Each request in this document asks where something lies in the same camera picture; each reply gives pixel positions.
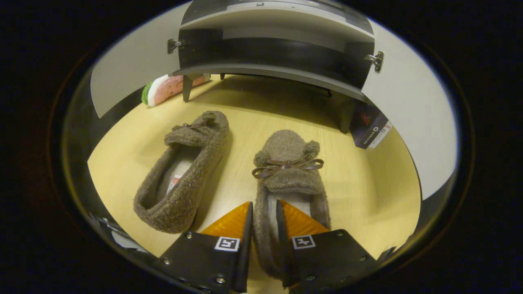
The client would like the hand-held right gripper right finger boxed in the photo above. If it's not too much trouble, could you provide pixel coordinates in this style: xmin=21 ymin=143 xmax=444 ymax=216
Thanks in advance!
xmin=276 ymin=199 xmax=380 ymax=288

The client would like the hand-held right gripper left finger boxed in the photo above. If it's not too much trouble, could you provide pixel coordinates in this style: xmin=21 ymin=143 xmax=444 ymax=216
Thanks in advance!
xmin=153 ymin=201 xmax=254 ymax=294

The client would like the brown fuzzy shoe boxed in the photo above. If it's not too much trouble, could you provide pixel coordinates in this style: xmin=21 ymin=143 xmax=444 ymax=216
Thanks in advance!
xmin=251 ymin=129 xmax=331 ymax=280
xmin=134 ymin=110 xmax=230 ymax=234

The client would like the white cabinet door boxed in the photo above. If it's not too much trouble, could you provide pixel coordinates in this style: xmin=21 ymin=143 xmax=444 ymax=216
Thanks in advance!
xmin=90 ymin=2 xmax=192 ymax=119
xmin=362 ymin=18 xmax=459 ymax=200

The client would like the white grey shoe cabinet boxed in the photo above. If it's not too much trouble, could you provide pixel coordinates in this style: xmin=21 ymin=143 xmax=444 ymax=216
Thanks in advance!
xmin=167 ymin=0 xmax=384 ymax=134

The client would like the dark flat packet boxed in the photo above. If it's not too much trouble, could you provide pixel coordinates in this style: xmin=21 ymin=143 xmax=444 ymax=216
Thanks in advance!
xmin=351 ymin=102 xmax=393 ymax=150

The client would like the watermelon slice plush toy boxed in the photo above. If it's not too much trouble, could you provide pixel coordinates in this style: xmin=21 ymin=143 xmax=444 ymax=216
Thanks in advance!
xmin=141 ymin=73 xmax=211 ymax=107

